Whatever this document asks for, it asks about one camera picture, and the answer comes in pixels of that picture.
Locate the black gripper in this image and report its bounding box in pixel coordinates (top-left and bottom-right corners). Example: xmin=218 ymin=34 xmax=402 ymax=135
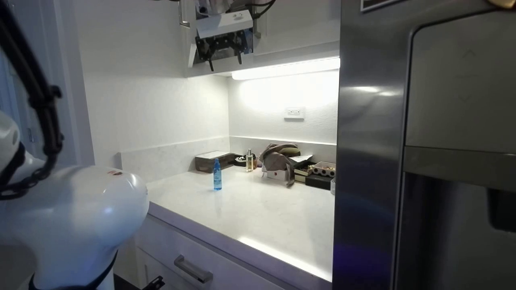
xmin=196 ymin=0 xmax=255 ymax=69

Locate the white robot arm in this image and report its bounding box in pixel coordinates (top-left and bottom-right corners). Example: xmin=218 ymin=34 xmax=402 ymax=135
xmin=0 ymin=2 xmax=151 ymax=290

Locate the brown box white lid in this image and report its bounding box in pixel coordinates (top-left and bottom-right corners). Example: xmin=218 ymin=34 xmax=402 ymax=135
xmin=194 ymin=151 xmax=236 ymax=172

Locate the blue plastic bottle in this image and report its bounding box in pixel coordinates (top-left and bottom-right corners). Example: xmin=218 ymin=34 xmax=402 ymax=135
xmin=213 ymin=159 xmax=223 ymax=192

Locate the crumpled brown paper bag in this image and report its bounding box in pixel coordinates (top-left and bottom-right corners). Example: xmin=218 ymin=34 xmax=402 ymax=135
xmin=260 ymin=143 xmax=301 ymax=187

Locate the dark egg carton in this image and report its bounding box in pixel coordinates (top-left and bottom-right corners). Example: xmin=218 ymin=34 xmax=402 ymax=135
xmin=305 ymin=164 xmax=336 ymax=190

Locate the stainless steel refrigerator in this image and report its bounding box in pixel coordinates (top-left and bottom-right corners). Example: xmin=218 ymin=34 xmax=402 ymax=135
xmin=333 ymin=0 xmax=516 ymax=290

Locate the white wall outlet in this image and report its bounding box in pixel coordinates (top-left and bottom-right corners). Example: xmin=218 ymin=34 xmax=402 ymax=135
xmin=284 ymin=106 xmax=305 ymax=121

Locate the white drawer with handle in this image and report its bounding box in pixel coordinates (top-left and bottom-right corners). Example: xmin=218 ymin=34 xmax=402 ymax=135
xmin=136 ymin=217 xmax=283 ymax=290

